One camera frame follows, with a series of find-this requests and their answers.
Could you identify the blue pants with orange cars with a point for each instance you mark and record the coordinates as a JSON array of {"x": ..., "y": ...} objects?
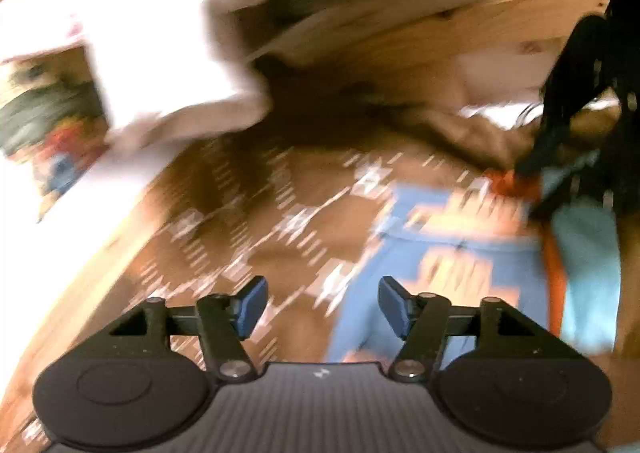
[{"x": 464, "y": 245}]

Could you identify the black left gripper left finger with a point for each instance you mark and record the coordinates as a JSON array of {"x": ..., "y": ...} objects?
[{"x": 221, "y": 322}]

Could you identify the orange and blue striped sheet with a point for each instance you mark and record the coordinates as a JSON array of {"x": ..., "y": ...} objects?
[{"x": 566, "y": 280}]

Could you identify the brown PF patterned duvet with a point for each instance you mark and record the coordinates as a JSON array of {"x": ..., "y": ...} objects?
[{"x": 180, "y": 221}]

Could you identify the colourful dark bird poster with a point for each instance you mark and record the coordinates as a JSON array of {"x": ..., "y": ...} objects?
[{"x": 53, "y": 125}]

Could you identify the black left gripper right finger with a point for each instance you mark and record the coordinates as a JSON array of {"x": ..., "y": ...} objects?
[{"x": 425, "y": 322}]

